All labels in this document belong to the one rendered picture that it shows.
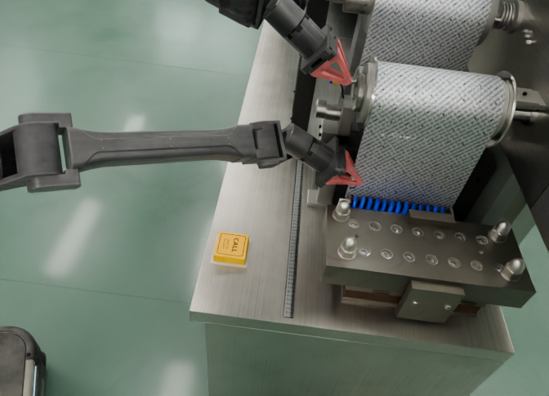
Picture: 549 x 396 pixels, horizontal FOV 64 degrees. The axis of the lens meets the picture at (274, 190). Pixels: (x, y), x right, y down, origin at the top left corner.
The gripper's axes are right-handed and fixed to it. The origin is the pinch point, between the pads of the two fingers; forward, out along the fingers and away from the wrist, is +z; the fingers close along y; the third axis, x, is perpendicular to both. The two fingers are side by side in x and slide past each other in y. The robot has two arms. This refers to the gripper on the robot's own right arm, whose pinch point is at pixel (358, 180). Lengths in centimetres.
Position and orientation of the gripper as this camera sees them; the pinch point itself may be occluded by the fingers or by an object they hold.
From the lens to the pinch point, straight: 95.4
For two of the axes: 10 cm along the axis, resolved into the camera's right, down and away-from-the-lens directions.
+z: 8.2, 4.6, 3.5
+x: 5.7, -5.4, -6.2
